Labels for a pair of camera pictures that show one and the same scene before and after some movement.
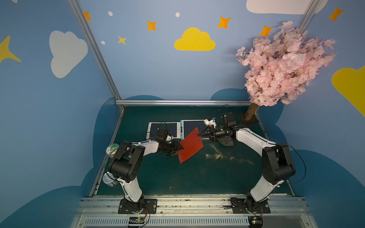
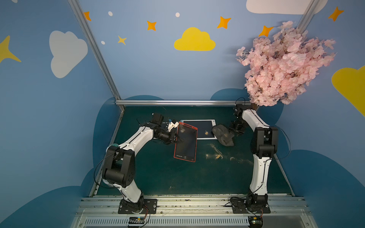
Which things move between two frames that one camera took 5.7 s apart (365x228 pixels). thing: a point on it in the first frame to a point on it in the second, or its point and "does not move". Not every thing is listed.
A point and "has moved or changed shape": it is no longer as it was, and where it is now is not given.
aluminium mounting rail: (102, 211) does not move
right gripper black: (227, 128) to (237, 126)
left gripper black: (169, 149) to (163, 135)
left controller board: (136, 220) does not move
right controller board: (255, 222) does not move
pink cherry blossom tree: (282, 67) does not move
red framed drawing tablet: (192, 144) has moved or changed shape
